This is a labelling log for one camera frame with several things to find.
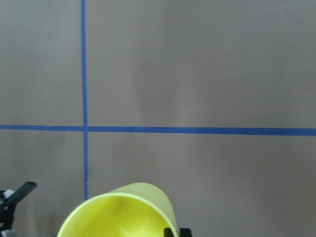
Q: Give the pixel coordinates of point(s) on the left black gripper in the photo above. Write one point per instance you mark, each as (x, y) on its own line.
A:
(8, 201)

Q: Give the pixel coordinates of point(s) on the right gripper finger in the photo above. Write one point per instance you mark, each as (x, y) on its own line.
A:
(185, 232)

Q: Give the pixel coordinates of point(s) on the yellow cup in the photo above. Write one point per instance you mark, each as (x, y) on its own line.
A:
(135, 210)

